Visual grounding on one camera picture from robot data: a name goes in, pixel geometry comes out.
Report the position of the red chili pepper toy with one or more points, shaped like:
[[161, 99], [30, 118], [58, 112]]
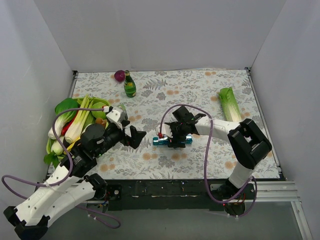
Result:
[[68, 124]]

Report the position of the napa cabbage on table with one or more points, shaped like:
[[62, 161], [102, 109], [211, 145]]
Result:
[[229, 105]]

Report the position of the red onion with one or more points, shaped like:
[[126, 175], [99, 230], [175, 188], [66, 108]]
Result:
[[119, 76]]

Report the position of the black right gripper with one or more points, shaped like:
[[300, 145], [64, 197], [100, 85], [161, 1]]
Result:
[[175, 139]]

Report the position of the brown mushroom toy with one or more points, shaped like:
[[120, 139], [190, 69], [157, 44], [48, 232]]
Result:
[[101, 121]]

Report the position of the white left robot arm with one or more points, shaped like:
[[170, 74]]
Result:
[[69, 185]]

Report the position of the teal weekly pill organizer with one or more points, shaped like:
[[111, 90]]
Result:
[[161, 142]]

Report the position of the green plastic basket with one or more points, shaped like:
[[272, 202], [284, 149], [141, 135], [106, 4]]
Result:
[[51, 137]]

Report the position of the celery stalks toy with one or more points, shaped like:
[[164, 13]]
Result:
[[76, 128]]

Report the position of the bok choy toy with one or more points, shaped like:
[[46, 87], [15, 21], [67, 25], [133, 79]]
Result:
[[62, 120]]

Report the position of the small white green vegetable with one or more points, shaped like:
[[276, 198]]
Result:
[[56, 148]]

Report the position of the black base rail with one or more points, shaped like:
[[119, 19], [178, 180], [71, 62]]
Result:
[[155, 194]]

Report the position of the green pill bottle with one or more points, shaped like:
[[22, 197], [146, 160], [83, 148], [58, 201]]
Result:
[[124, 112]]

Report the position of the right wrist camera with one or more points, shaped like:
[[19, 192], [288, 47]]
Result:
[[163, 130]]

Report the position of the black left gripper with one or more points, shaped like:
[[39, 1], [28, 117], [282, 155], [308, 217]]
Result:
[[126, 137]]

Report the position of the green glass bottle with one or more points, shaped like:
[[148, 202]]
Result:
[[129, 85]]

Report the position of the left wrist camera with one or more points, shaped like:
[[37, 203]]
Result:
[[114, 114]]

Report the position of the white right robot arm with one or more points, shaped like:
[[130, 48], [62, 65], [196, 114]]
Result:
[[248, 143]]

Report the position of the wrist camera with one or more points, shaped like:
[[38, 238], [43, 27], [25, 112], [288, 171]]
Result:
[[114, 114], [163, 130]]

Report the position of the round green cabbage toy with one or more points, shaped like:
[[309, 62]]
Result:
[[99, 114]]

